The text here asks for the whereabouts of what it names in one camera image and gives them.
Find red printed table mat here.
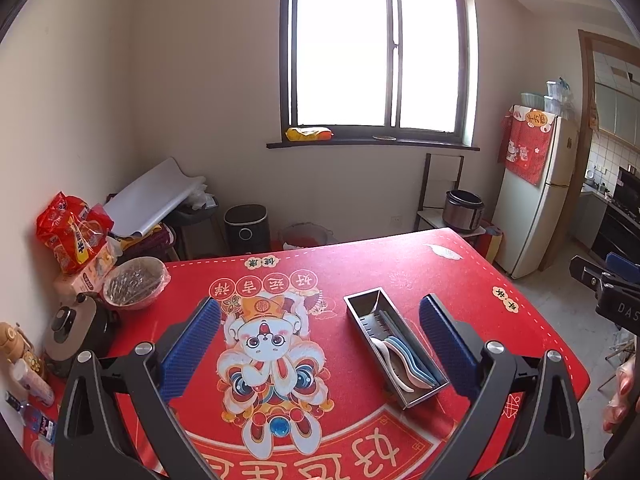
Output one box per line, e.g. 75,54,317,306
22,227,574,480

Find black bin with plastic bag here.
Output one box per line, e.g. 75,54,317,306
170,194,222,261

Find red snack bag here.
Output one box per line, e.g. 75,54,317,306
36,191,114,276

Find dark red cloth bag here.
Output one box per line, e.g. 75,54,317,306
119,224,177,264

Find golden figurine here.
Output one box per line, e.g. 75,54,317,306
0,322,37,382

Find orange food box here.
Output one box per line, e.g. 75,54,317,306
52,240,122,302

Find light blue spoon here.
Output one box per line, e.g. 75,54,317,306
395,342,437,390

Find person's right hand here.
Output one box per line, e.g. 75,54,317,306
602,360,640,434

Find white plastic bottle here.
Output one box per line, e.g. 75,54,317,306
10,359,56,407

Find black metal chair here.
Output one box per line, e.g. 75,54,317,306
416,153,466,234

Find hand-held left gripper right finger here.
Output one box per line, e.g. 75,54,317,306
419,294,586,480

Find white rolled board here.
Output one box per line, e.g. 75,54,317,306
102,156,209,239

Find red basin with plastic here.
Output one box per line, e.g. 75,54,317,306
279,222,334,252

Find silver rice cooker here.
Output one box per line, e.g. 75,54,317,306
442,189,485,234

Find plastic wrapped bowl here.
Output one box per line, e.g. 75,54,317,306
103,256,171,311

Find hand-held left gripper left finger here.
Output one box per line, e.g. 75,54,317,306
54,296,222,480

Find yellow snack packet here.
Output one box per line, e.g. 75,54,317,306
286,127,334,142

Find white refrigerator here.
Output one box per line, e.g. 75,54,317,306
492,105,581,281

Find wooden door frame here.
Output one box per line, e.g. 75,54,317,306
575,29,640,196

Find white spoon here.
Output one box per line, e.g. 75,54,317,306
371,337,417,393

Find red gift box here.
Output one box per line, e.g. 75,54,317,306
475,221,506,264

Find red printed fridge cloth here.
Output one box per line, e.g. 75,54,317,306
498,106,557,187

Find stainless steel utensil tray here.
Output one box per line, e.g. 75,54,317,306
343,287,450,411

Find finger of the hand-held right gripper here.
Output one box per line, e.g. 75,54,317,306
570,252,640,291

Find dark framed window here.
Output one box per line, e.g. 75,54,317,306
280,0,474,149

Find black kettle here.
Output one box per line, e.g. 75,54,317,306
42,292,121,379

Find dark window sill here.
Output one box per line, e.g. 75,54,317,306
266,137,480,154

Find black kitchen stove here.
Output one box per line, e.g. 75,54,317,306
592,165,640,262

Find clear containers on refrigerator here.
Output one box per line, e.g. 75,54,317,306
520,77,574,117

